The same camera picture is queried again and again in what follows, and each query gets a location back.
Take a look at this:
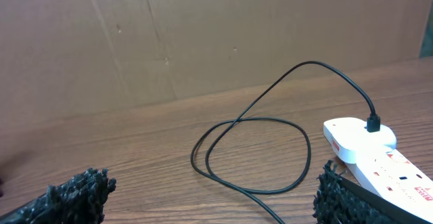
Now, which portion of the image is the white charger plug adapter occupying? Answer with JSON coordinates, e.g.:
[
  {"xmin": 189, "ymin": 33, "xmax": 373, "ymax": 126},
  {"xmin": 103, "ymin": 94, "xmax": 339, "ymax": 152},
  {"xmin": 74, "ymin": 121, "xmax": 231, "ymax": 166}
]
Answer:
[{"xmin": 323, "ymin": 117, "xmax": 397, "ymax": 164}]

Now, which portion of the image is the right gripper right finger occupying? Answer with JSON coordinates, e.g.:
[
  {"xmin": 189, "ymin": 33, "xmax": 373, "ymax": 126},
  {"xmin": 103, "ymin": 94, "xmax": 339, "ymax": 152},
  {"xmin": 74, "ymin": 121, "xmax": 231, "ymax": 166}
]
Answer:
[{"xmin": 313, "ymin": 160, "xmax": 429, "ymax": 224}]

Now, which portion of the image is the brown cardboard backboard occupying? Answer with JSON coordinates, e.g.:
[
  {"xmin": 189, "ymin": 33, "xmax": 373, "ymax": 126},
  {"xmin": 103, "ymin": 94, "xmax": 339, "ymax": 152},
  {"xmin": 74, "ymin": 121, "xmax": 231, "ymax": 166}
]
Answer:
[{"xmin": 1, "ymin": 0, "xmax": 432, "ymax": 127}]

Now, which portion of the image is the white power strip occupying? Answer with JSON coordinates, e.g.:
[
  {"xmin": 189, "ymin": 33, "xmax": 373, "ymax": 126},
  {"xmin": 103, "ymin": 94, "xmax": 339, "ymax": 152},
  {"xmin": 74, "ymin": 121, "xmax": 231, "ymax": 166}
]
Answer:
[{"xmin": 345, "ymin": 149, "xmax": 432, "ymax": 223}]

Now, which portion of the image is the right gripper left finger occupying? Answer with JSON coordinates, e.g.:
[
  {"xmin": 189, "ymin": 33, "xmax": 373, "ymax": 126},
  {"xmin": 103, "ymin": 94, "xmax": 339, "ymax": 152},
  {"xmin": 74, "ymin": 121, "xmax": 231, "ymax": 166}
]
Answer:
[{"xmin": 1, "ymin": 168, "xmax": 116, "ymax": 224}]

